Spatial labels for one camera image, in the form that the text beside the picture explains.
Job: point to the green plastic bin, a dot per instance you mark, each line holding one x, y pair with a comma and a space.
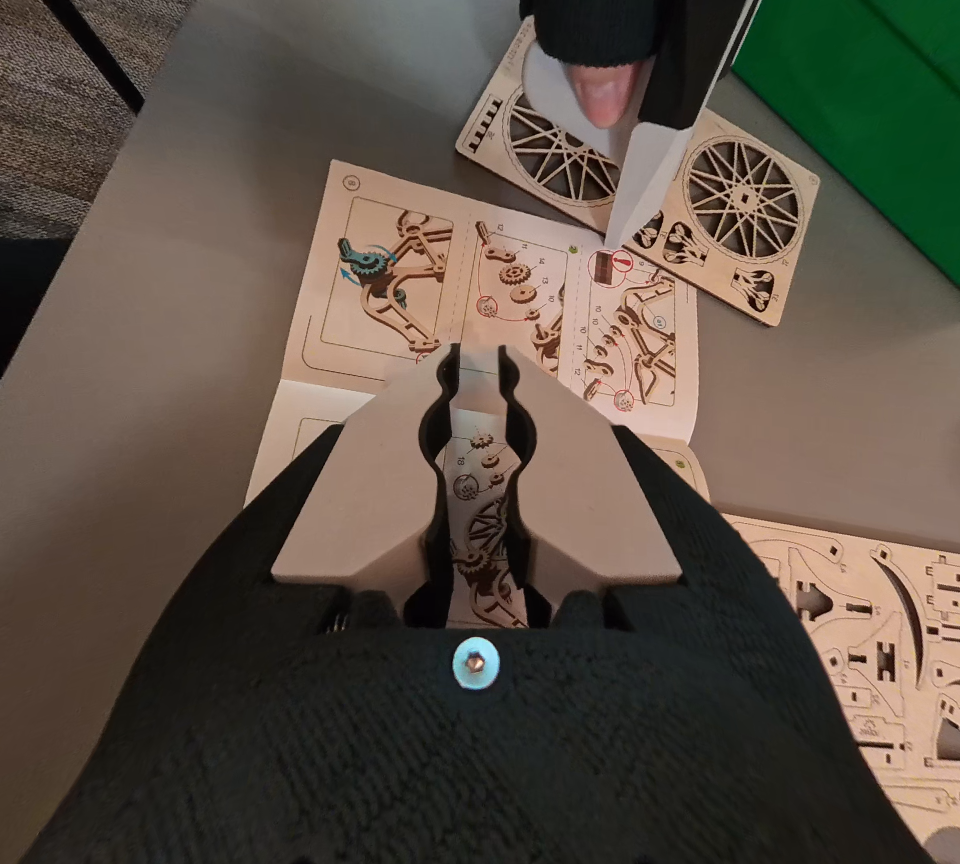
862, 91

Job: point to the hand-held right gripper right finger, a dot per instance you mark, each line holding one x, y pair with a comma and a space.
592, 504

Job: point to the wooden parts sheet with triangles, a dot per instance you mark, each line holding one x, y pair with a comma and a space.
862, 579

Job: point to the paper instruction leaflet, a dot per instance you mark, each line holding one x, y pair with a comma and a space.
525, 241

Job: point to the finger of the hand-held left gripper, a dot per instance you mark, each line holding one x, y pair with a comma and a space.
641, 181

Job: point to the person's left hand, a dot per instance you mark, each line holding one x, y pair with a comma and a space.
600, 95

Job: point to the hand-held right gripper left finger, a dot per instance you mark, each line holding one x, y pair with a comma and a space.
352, 504

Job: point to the wooden parts sheet with wheels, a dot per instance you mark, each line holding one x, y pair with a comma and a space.
799, 219

